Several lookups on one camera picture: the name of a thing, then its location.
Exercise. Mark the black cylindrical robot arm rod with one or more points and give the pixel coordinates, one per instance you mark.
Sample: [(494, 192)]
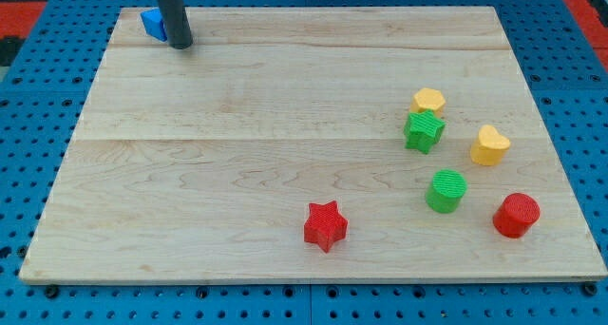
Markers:
[(176, 25)]

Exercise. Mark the yellow heart block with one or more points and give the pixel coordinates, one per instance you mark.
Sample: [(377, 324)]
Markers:
[(489, 147)]

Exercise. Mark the light wooden board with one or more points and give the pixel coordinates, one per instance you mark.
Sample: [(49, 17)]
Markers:
[(197, 166)]

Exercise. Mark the red star block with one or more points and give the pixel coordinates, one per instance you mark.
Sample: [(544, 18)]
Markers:
[(325, 225)]

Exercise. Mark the green star block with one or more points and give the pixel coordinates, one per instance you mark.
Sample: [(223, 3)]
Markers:
[(423, 130)]

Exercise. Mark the yellow hexagon block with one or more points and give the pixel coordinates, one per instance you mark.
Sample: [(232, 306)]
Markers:
[(428, 99)]

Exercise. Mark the green cylinder block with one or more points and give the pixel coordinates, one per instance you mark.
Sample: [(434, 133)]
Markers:
[(445, 191)]

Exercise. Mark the blue triangular block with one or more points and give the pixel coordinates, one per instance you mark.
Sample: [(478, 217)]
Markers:
[(153, 24)]

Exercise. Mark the red cylinder block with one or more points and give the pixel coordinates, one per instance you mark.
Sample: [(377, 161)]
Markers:
[(516, 215)]

